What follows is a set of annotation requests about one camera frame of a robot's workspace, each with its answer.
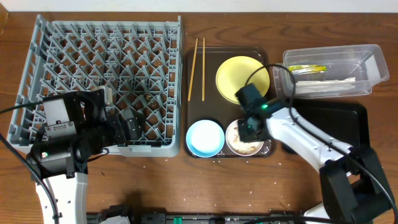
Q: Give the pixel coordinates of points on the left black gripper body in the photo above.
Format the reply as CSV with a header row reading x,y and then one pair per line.
x,y
123,127

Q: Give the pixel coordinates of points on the grey plastic dishwasher rack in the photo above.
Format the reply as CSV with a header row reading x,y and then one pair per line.
x,y
140,61

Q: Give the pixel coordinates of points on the yellow round plate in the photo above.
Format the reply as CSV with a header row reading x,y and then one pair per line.
x,y
234,72

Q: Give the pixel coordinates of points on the white bowl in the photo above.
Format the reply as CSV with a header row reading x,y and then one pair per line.
x,y
237,146

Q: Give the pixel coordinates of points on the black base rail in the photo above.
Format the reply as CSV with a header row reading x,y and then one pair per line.
x,y
125,214

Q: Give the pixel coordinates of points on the light blue bowl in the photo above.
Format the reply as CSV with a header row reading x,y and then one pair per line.
x,y
205,138

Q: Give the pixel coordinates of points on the wooden chopstick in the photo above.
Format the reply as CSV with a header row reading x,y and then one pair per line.
x,y
203,71
192,70

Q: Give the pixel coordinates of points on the black waste tray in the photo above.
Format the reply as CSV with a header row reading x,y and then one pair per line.
x,y
346,121

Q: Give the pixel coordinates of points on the dark brown serving tray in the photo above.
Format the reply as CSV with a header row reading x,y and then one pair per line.
x,y
215,107

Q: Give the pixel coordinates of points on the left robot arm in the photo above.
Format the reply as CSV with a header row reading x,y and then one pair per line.
x,y
62,164

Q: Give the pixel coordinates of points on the white napkin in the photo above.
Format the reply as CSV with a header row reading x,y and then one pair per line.
x,y
303,87

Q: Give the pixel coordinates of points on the clear plastic waste bin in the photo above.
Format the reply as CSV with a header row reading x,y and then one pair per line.
x,y
364,62

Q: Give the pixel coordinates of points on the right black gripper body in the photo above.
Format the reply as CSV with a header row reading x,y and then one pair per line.
x,y
247,133

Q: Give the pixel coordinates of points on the green orange snack wrapper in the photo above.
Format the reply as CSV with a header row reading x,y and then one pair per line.
x,y
305,69

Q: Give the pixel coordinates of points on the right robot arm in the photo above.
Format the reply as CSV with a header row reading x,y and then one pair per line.
x,y
353,183

